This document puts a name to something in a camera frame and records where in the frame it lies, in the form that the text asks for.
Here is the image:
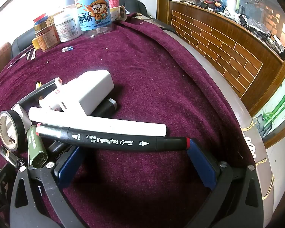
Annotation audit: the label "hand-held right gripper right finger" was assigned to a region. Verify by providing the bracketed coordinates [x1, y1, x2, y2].
[186, 138, 264, 228]

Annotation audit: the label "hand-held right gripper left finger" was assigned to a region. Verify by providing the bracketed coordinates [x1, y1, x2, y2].
[9, 145, 86, 228]

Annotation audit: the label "green tube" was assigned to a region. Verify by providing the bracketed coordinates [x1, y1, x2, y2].
[26, 125, 48, 169]

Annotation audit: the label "black lipstick gold band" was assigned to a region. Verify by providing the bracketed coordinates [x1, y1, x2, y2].
[0, 146, 24, 169]

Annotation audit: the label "black art marker red bands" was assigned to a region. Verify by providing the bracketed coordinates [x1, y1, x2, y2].
[36, 123, 191, 152]

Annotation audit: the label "black tape roll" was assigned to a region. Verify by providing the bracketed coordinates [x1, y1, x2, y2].
[0, 110, 26, 152]

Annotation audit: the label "white plastic pipe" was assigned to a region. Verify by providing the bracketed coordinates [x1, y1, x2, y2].
[28, 107, 168, 137]

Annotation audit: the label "black marker white cap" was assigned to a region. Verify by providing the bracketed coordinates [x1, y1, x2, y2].
[11, 77, 63, 111]

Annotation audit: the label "white charger adapter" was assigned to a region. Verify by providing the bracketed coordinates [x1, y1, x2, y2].
[78, 70, 115, 117]

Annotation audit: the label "wooden counter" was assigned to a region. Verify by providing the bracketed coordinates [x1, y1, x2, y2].
[167, 0, 285, 117]

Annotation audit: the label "orange jar red lid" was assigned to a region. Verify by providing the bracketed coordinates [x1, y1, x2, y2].
[34, 14, 61, 51]

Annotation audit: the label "white plastic jar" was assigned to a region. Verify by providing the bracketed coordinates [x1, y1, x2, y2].
[53, 7, 82, 43]

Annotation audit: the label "clear jar blue cartoon label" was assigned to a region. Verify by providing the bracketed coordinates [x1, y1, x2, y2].
[75, 0, 113, 38]

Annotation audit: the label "beige paper roll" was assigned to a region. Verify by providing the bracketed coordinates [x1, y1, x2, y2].
[110, 6, 126, 21]

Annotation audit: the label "white flower pot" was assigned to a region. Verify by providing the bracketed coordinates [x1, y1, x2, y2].
[226, 0, 240, 11]

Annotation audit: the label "bamboo wall sticker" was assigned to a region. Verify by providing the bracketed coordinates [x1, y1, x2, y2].
[256, 76, 285, 138]

